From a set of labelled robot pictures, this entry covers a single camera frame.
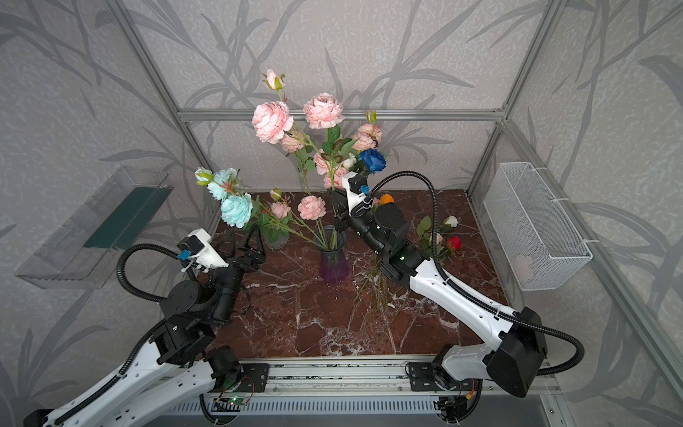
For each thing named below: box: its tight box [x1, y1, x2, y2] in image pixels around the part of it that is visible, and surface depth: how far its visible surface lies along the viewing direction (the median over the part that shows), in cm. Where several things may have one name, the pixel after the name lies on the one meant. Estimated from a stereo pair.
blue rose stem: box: [359, 148, 386, 173], surface depth 68 cm
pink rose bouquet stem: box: [251, 69, 358, 192], surface depth 48 cm
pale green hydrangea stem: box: [194, 167, 300, 244], surface depth 56 cm
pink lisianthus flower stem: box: [352, 109, 383, 152], surface depth 74 cm
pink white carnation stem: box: [280, 130, 316, 196], surface depth 76 cm
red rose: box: [447, 235, 462, 251], surface depth 101 cm
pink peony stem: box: [297, 195, 328, 250], surface depth 74 cm
